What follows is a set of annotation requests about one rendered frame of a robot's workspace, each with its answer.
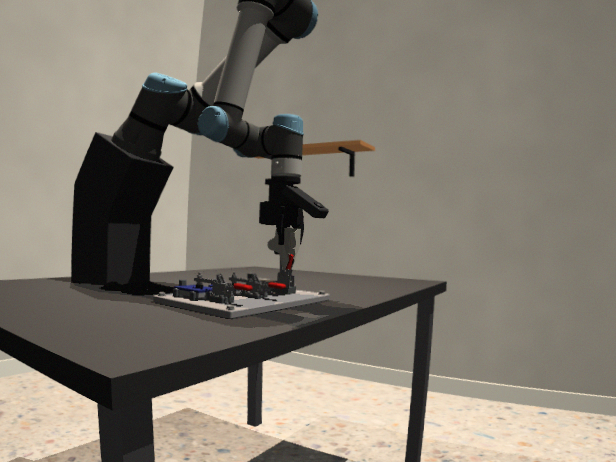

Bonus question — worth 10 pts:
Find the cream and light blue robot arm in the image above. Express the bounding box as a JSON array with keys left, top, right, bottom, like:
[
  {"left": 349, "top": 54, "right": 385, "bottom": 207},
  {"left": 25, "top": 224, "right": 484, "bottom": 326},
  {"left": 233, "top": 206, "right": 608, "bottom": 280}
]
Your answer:
[{"left": 111, "top": 0, "right": 318, "bottom": 177}]

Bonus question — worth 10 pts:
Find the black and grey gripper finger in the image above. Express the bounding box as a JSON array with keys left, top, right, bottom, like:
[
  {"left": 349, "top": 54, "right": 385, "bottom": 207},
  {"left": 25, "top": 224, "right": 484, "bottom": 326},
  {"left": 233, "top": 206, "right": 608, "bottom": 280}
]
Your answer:
[
  {"left": 287, "top": 216, "right": 304, "bottom": 269},
  {"left": 268, "top": 211, "right": 290, "bottom": 270}
]

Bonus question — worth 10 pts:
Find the red-handled toggle clamp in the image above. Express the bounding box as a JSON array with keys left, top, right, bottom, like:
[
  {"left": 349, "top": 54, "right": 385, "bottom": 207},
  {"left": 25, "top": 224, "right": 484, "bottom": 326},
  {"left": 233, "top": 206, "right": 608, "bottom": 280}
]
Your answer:
[{"left": 275, "top": 254, "right": 296, "bottom": 294}]

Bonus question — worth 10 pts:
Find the toggle clamp with red handle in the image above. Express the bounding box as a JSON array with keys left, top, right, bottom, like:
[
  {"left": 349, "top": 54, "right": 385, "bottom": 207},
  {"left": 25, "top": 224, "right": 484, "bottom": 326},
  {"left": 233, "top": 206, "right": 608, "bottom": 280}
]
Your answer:
[
  {"left": 229, "top": 272, "right": 286, "bottom": 299},
  {"left": 194, "top": 272, "right": 252, "bottom": 304}
]

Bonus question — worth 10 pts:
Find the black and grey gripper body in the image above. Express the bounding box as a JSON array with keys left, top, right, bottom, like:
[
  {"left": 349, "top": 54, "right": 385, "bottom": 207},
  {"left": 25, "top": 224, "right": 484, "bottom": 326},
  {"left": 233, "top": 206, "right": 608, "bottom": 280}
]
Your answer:
[{"left": 259, "top": 176, "right": 303, "bottom": 228}]

